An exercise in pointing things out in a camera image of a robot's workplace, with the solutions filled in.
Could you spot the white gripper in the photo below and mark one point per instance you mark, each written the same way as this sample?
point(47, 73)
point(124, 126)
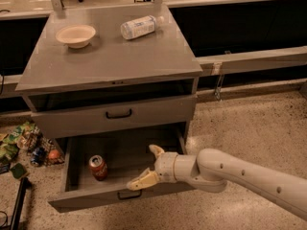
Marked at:
point(167, 166)

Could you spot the red coke can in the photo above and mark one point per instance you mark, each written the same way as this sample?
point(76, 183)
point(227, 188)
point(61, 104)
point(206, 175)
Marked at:
point(98, 167)

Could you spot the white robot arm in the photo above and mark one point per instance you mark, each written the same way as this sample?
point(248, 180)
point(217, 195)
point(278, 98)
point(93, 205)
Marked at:
point(211, 169)

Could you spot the open grey middle drawer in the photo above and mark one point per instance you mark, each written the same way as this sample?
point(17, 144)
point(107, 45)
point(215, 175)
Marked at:
point(127, 154)

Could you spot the closed grey top drawer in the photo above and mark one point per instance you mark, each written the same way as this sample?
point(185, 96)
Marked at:
point(116, 116)

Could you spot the grey drawer cabinet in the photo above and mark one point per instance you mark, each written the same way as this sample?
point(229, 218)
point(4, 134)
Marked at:
point(110, 69)

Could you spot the blue soda can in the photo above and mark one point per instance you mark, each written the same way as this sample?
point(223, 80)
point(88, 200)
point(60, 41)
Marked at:
point(38, 156)

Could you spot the orange fruit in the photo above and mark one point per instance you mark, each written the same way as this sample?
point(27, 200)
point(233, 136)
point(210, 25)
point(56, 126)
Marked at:
point(54, 156)

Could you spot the black pole stand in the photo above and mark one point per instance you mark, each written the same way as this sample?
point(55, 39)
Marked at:
point(23, 186)

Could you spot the green sponge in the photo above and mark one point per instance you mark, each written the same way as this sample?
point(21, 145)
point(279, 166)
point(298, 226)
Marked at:
point(19, 171)

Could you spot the white plastic bottle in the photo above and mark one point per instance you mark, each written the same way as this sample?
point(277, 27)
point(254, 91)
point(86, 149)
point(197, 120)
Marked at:
point(141, 26)

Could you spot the green chip bag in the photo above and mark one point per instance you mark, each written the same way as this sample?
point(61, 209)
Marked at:
point(19, 139)

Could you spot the white paper bowl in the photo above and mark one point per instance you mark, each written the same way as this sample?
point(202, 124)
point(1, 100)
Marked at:
point(75, 36)

